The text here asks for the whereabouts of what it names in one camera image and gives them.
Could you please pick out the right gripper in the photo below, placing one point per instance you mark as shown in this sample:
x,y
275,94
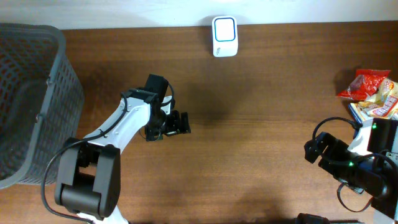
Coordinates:
x,y
315,148

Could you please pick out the red snack bag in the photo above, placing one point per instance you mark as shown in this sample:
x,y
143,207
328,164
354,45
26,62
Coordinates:
x,y
365,84

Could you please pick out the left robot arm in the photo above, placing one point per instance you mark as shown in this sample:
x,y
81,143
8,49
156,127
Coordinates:
x,y
88,181

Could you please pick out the yellow wet wipes pack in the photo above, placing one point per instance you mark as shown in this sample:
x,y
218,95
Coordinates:
x,y
382,104

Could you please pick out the grey plastic mesh basket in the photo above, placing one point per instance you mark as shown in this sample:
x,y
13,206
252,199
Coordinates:
x,y
41,101

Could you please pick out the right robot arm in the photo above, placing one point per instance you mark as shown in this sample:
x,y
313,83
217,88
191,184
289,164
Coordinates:
x,y
368,164

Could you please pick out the white barcode scanner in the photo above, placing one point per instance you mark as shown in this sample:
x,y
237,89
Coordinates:
x,y
225,36

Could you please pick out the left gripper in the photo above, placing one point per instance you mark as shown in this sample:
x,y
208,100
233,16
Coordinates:
x,y
175,123

